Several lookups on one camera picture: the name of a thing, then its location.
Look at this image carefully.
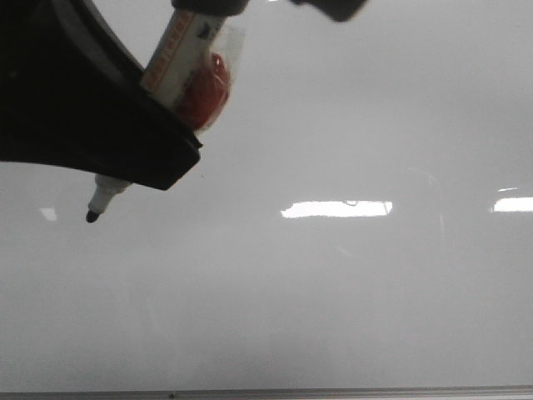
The grey aluminium whiteboard frame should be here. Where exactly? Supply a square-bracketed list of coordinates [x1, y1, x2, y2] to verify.
[1, 385, 532, 399]

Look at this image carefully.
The white glossy whiteboard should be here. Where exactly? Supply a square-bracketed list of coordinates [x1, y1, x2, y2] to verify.
[1, 1, 532, 392]

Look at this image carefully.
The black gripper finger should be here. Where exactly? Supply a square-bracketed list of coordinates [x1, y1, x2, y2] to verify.
[1, 1, 201, 190]
[291, 0, 368, 23]

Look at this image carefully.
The white black-tip whiteboard marker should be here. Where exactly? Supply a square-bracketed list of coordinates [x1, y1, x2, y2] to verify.
[85, 9, 230, 224]

